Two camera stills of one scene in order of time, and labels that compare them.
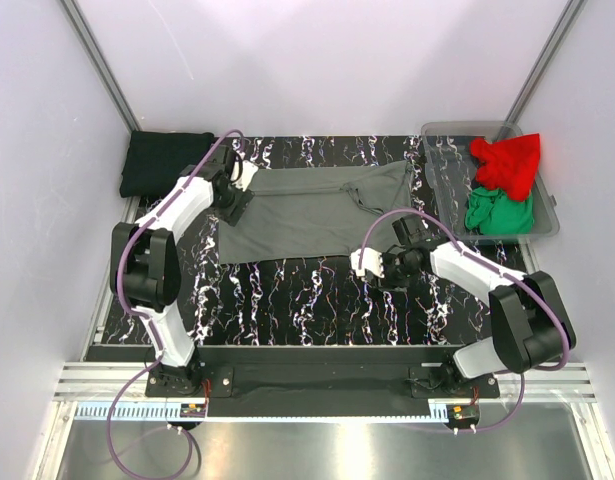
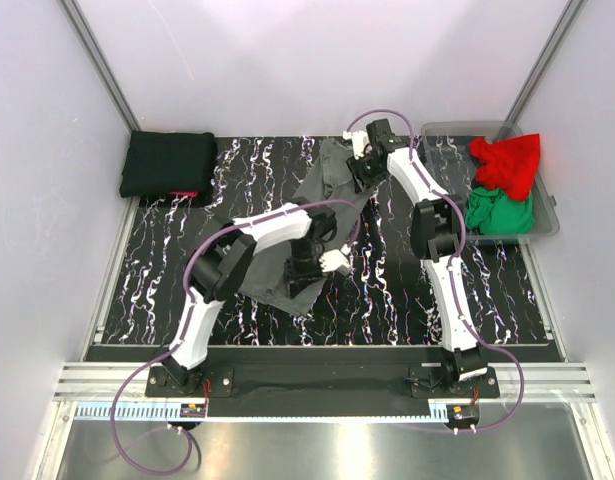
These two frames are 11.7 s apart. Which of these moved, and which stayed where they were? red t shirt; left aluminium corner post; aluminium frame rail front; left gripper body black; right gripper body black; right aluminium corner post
Moved: right gripper body black; left gripper body black
Stayed: red t shirt; right aluminium corner post; left aluminium corner post; aluminium frame rail front
